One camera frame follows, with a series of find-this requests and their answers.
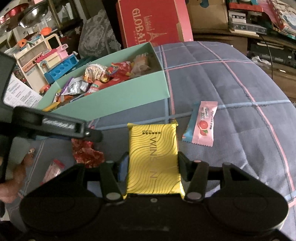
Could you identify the pink marshmallow candy packet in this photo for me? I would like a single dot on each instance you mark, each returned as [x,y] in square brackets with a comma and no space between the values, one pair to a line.
[55,168]

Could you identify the orange silver snack packet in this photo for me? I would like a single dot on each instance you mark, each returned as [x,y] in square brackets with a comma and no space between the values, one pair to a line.
[64,98]

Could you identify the brown cardboard box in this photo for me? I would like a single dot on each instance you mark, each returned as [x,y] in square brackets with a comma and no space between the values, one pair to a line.
[207,15]

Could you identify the red square snack packet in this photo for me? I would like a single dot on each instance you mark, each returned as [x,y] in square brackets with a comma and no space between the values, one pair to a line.
[118,80]

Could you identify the pink grapefruit candy packet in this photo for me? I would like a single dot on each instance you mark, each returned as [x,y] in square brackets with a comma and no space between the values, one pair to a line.
[200,129]

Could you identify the red rainbow candy bag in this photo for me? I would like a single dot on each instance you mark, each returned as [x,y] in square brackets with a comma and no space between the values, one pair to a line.
[120,69]

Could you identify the toy kitchen playset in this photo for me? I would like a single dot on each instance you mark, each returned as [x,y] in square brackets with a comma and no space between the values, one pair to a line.
[42,58]

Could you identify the yellow Winston snack packet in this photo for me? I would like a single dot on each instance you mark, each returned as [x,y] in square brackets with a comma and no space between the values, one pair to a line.
[153,160]

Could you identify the cluttered wooden shelf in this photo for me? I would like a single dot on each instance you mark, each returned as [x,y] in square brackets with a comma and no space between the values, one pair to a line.
[264,31]

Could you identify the red patterned snack packet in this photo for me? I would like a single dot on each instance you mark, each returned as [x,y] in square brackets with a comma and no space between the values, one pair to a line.
[84,153]

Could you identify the orange sausage snack packet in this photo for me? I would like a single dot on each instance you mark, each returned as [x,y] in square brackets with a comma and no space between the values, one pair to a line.
[96,86]

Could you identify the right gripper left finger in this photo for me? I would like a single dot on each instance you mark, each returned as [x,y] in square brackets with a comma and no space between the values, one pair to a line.
[113,176]

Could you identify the grey lace cloth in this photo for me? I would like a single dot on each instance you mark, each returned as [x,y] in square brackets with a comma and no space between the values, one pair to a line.
[97,37]

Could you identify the silver purple snack bag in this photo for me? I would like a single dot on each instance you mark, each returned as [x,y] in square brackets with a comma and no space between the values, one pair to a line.
[75,86]

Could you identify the mint green cardboard box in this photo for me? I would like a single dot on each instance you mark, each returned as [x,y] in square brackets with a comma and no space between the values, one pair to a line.
[132,93]

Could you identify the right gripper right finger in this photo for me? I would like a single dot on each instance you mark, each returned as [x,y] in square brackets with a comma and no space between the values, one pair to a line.
[196,173]

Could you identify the clear cake bar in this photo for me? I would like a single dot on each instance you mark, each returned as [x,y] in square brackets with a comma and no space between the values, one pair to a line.
[140,64]

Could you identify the orange noodle snack bag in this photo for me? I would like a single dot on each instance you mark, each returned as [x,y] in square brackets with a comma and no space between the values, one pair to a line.
[96,72]

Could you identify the white printed instruction sheet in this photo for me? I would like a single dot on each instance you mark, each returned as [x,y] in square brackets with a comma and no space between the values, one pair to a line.
[19,94]

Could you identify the person's left hand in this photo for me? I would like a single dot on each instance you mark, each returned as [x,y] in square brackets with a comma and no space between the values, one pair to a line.
[10,188]

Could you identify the red Global cardboard box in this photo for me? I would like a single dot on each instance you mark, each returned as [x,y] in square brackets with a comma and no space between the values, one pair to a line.
[157,22]

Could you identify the orange jelly cup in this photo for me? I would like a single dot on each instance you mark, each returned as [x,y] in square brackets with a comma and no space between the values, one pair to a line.
[30,153]

